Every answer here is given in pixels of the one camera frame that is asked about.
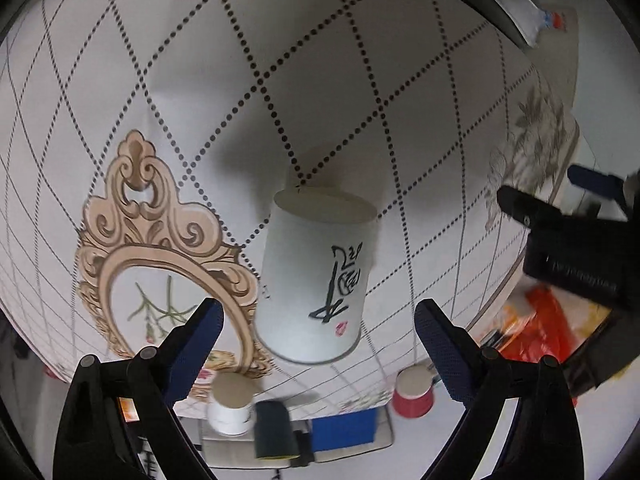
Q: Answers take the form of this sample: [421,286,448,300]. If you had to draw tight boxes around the dark cup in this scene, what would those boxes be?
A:
[253,400,296,461]

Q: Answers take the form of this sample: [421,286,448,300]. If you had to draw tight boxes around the red cup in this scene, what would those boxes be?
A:
[391,366,435,418]

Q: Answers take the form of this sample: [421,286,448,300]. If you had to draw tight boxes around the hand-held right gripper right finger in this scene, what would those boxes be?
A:
[414,298,586,480]

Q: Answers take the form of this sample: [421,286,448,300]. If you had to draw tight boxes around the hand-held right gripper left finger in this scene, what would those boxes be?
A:
[52,298,225,480]

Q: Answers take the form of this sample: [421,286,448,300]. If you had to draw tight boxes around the grey tray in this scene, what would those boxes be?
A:
[199,404,397,467]

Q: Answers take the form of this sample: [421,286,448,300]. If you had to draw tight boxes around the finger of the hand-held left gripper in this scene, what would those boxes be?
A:
[567,163,627,197]
[497,185,567,234]

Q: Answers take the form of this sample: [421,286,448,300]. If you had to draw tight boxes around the blue box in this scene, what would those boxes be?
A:
[310,407,379,449]

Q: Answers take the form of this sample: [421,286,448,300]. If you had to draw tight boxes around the white cup with black calligraphy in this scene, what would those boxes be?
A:
[254,187,378,366]

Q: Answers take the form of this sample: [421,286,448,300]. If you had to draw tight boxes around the orange plastic bag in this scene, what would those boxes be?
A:
[479,284,617,367]

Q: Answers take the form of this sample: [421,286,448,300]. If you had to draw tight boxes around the small white cup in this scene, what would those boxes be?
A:
[206,372,255,436]

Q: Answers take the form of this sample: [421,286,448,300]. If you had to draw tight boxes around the white dotted lattice tablecloth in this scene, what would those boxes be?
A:
[0,0,582,418]

